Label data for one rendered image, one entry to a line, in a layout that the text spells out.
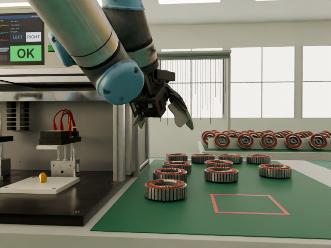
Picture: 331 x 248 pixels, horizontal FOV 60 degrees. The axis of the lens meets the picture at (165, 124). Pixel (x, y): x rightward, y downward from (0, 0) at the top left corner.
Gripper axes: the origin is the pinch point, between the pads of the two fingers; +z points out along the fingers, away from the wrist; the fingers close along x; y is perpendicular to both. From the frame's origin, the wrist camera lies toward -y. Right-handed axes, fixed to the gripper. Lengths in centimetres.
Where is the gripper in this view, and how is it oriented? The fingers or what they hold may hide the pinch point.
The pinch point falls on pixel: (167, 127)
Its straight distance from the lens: 76.4
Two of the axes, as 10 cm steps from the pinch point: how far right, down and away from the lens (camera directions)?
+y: -3.4, 6.1, -7.1
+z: 2.5, 7.9, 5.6
